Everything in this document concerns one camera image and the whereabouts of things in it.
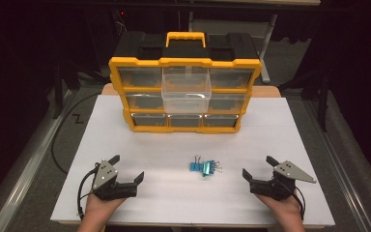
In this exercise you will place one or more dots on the wooden table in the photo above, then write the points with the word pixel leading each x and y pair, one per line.
pixel 267 92

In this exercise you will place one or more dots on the teal binder clip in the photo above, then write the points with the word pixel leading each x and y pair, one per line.
pixel 209 167

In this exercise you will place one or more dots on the metal floor rail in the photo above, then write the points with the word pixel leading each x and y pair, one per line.
pixel 22 180
pixel 343 180

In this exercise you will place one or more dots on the person's left hand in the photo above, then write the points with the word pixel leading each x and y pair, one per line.
pixel 98 209

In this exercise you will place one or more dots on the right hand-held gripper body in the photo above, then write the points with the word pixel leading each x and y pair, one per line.
pixel 280 185

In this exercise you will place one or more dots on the set of clear organizer drawers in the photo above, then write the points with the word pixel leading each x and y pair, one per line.
pixel 140 77

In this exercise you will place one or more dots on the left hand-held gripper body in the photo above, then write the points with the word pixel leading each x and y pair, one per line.
pixel 104 175

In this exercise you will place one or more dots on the white table cover board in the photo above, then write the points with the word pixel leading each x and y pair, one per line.
pixel 174 199

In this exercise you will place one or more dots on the blue binder clip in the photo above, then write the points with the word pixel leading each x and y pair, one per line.
pixel 205 173
pixel 194 166

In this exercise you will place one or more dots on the yellow black organizer cabinet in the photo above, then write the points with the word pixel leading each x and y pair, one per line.
pixel 186 129

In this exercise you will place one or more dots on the person's right hand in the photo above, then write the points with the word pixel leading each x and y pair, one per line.
pixel 286 211

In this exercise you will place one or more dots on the black stand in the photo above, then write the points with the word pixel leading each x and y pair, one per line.
pixel 58 96
pixel 323 109

